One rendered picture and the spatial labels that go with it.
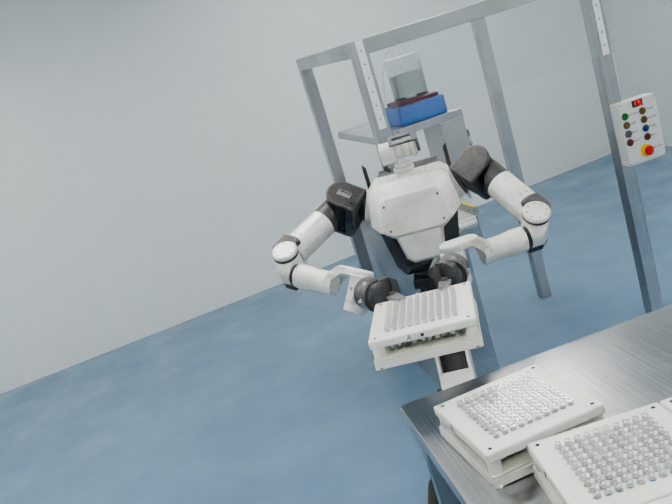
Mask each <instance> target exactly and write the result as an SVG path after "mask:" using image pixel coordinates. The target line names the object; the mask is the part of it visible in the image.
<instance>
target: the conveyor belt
mask: <svg viewBox="0 0 672 504"><path fill-rule="evenodd" d="M458 223H459V227H460V229H459V233H460V232H463V231H465V230H468V229H471V228H474V227H476V226H478V222H477V219H476V217H475V216H474V215H472V214H469V213H467V212H464V211H461V210H458Z"/></svg>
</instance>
